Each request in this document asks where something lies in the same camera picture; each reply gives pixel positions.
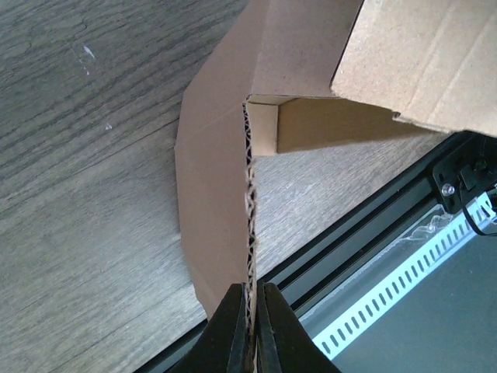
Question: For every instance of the light blue slotted cable duct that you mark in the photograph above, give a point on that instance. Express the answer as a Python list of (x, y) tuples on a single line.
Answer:
[(384, 280)]

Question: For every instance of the black aluminium frame rail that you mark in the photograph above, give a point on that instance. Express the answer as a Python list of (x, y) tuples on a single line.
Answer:
[(447, 323)]

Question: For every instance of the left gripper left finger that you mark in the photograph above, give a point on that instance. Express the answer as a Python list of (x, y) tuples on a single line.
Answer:
[(223, 345)]

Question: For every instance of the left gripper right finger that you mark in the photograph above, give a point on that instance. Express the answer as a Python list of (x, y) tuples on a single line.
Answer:
[(283, 345)]

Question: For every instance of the cardboard box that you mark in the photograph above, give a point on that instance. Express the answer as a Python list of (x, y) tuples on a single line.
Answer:
[(300, 75)]

